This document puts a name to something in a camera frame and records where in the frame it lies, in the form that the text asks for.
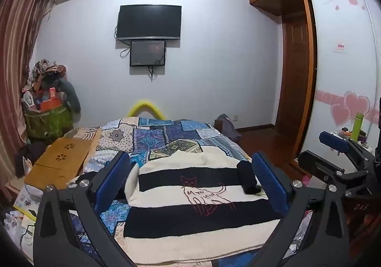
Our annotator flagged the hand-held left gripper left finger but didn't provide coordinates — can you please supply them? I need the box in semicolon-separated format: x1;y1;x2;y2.
33;151;140;267

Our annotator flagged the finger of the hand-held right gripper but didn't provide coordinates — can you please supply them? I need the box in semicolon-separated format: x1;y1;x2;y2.
319;131;375;163
298;150;370;190

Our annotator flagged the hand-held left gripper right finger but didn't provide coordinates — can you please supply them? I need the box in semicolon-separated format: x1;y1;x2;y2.
251;151;353;267

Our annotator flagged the cream and navy striped sweater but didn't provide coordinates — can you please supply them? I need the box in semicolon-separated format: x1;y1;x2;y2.
123;149;301;264

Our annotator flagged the pile of patterned clothes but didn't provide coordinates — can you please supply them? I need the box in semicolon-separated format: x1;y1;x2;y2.
28;59;67;92

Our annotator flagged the green bottle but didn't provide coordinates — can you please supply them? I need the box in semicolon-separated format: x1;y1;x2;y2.
351;112;364;141

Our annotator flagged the white sliding door with hearts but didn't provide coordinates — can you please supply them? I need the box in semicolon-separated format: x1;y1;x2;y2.
308;0;381;166

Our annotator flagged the blue patchwork blanket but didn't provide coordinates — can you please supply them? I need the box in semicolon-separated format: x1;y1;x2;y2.
68;116;313;267

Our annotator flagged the wooden lap desk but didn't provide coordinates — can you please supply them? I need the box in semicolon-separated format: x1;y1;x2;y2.
24;128;102;190

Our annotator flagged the grey bag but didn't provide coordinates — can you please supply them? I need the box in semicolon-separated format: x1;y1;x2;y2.
214;114;241;141

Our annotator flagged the yellow foam tube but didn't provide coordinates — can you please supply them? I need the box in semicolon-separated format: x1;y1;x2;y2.
126;99;164;120

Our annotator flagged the wooden door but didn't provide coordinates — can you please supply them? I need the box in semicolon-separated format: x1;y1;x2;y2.
275;21;310;129

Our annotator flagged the green fabric bag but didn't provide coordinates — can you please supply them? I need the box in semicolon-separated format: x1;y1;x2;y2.
24;103;74;139

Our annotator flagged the dark clothing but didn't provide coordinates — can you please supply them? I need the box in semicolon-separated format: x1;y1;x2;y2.
16;142;52;178

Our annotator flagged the orange box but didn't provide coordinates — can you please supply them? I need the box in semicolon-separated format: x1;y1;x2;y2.
39;88;61;113

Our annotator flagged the pile of papers and boxes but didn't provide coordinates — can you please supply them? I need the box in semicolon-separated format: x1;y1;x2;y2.
3;184;40;256

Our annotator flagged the brown striped curtain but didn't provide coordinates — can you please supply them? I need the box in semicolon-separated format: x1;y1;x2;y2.
0;0;55;205

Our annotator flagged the black hanging cable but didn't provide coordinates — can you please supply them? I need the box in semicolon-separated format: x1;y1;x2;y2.
148;59;165;82

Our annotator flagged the small black wall monitor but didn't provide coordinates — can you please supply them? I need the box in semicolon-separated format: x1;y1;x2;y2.
130;41;166;67

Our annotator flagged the large black wall television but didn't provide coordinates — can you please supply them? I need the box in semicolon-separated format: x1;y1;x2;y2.
116;4;182;41

